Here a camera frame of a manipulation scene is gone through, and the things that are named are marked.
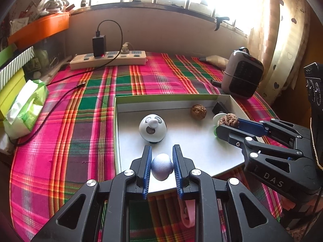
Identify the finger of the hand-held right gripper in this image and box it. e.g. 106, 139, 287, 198
216, 124, 303, 160
238, 118, 311, 152

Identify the green tissue pack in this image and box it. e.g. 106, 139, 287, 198
3, 79, 49, 139

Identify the black charging cable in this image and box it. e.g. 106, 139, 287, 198
10, 20, 123, 147

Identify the brown walnut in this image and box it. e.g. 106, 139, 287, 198
190, 104, 207, 120
218, 113, 240, 129

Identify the grey small heater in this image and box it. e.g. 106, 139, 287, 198
221, 47, 264, 99

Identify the heart-patterned curtain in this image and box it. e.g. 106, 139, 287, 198
249, 0, 311, 94

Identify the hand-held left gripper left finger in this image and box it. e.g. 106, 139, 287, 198
30, 145, 152, 242

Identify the black device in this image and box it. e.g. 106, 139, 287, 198
212, 101, 229, 115

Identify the orange tray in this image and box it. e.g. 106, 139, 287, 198
7, 11, 70, 49

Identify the pink green plaid tablecloth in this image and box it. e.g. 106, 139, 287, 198
9, 52, 285, 242

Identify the white mushroom-shaped knob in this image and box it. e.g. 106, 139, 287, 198
151, 153, 175, 181

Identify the green white spool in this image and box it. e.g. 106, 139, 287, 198
212, 113, 229, 138

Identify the green striped box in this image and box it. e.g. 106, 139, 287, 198
0, 44, 34, 91

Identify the black window latch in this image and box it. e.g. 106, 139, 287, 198
214, 16, 230, 31

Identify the pale green jar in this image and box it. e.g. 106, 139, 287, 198
33, 48, 51, 68

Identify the beige power strip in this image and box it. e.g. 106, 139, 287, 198
69, 50, 147, 70

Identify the pink plastic clip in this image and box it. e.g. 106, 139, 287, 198
178, 199, 196, 227

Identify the green white cardboard box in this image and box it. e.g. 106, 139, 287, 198
114, 94, 273, 196

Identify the white panda-shaped gadget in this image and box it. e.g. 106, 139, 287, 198
139, 114, 167, 143

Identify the brown paper bag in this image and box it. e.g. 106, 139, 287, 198
199, 55, 229, 68

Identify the black charger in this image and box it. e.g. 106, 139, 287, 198
92, 31, 106, 57

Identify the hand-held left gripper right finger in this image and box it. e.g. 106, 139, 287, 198
172, 144, 294, 242

